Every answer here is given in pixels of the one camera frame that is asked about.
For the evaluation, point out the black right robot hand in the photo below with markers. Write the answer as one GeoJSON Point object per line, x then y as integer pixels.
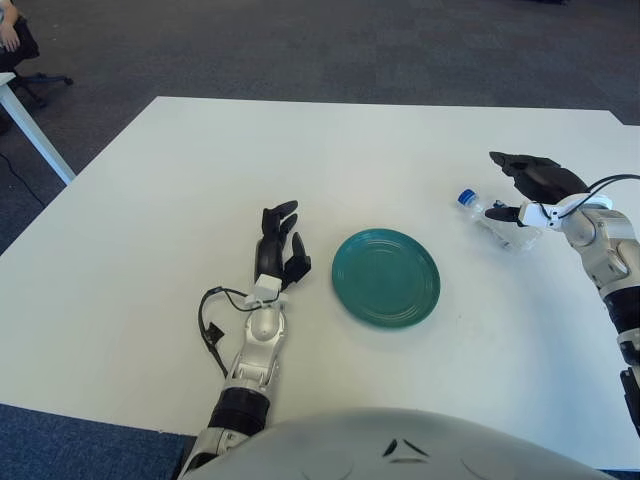
{"type": "Point", "coordinates": [545, 180]}

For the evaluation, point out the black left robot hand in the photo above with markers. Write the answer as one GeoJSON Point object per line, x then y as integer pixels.
{"type": "Point", "coordinates": [270, 255]}

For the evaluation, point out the clear plastic water bottle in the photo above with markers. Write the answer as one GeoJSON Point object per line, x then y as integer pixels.
{"type": "Point", "coordinates": [495, 232]}

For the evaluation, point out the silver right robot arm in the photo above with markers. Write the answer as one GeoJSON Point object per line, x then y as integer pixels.
{"type": "Point", "coordinates": [600, 240]}

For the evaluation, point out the green ribbed plate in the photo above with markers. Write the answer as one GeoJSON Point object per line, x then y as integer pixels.
{"type": "Point", "coordinates": [385, 280]}

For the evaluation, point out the grey robot torso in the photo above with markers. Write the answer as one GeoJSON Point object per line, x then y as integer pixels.
{"type": "Point", "coordinates": [350, 445]}

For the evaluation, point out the white desk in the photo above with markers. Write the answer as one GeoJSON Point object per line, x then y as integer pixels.
{"type": "Point", "coordinates": [35, 137]}

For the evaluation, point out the black office chair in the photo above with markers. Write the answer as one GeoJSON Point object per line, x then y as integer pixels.
{"type": "Point", "coordinates": [50, 79]}

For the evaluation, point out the seated person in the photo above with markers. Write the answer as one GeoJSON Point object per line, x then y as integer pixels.
{"type": "Point", "coordinates": [9, 35]}

